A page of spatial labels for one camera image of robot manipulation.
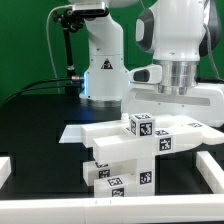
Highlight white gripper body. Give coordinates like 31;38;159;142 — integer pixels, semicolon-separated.
121;83;224;127

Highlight white tagged cube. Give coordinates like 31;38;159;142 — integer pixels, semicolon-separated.
130;113;155;137

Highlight white chair seat part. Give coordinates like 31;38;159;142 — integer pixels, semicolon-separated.
109;156;156;197

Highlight white chair back frame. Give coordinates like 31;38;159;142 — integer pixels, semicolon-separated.
81;115;224;164

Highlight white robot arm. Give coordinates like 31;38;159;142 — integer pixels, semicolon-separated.
69;0;224;127

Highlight white right fence bar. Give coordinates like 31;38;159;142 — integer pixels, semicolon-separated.
196;151;224;194

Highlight white fence bar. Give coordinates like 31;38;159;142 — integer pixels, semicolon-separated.
0;157;11;189
0;194;224;224
196;151;224;194

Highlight white front fence bar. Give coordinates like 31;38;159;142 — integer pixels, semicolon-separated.
0;194;224;224

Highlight white left fence bar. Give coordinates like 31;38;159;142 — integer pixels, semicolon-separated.
0;157;11;189

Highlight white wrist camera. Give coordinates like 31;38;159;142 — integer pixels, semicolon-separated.
129;64;162;84

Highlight white marker base plate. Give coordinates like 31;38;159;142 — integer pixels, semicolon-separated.
59;125;82;144

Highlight grey mounted camera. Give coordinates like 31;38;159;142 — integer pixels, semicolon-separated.
72;1;108;17

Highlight white camera cable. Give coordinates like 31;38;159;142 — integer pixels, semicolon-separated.
45;4;74;95

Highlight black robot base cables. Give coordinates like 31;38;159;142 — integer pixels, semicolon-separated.
0;75;85;107

